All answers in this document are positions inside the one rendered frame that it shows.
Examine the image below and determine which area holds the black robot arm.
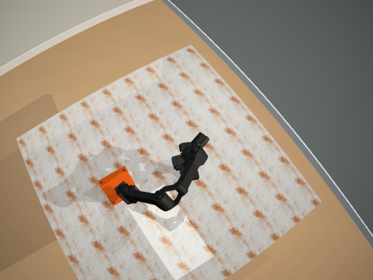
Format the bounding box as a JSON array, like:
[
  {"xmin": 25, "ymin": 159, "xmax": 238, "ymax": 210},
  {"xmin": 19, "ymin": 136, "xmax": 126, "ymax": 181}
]
[{"xmin": 114, "ymin": 132, "xmax": 210, "ymax": 211}]

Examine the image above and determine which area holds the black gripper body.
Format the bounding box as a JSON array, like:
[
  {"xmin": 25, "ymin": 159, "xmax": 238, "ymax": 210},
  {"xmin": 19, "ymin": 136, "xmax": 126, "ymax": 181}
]
[{"xmin": 179, "ymin": 142, "xmax": 199, "ymax": 180}]

